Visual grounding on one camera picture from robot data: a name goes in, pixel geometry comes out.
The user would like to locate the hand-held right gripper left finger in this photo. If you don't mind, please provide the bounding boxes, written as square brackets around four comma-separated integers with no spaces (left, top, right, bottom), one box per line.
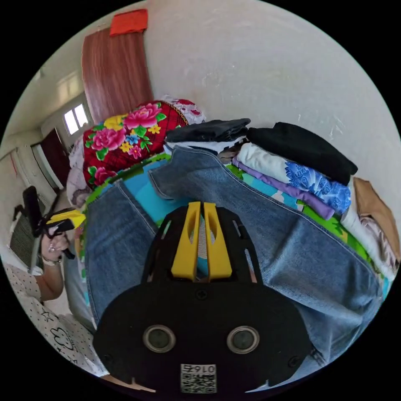
[171,201,201,280]

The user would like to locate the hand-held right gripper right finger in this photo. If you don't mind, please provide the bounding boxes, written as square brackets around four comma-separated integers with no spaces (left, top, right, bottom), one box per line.
[203,202,233,280]

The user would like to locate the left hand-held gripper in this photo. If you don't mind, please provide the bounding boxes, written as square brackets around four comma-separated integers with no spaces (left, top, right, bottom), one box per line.
[33,209,86,261]

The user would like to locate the blue jeans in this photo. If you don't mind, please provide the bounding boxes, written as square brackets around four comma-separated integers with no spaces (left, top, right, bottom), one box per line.
[64,145,385,381]

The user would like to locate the person's left forearm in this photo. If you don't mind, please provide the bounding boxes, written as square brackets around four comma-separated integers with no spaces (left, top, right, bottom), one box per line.
[30,259,66,303]

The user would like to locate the person's left hand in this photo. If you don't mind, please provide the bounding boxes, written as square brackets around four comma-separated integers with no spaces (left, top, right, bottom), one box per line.
[41,231,71,264]

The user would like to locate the pale floral rolled blanket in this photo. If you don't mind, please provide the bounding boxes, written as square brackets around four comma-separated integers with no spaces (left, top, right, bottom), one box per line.
[66,137,93,208]

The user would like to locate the red floral rolled blanket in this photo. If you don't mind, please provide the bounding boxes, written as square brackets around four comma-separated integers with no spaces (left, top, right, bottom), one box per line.
[82,100,190,190]

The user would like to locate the window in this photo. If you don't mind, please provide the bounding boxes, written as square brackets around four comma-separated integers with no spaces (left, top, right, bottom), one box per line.
[62,103,89,136]

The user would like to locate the person's body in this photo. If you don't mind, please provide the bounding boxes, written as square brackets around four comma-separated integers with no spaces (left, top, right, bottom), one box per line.
[0,262,109,378]

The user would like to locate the white and red patterned pillow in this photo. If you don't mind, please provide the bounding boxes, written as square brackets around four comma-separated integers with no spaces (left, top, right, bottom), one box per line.
[161,95,207,127]

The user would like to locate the brown curtain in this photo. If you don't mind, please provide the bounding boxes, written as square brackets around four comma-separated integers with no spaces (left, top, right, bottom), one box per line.
[81,28,155,125]

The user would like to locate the red cloth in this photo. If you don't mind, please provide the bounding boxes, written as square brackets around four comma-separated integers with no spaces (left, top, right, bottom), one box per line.
[109,8,149,37]

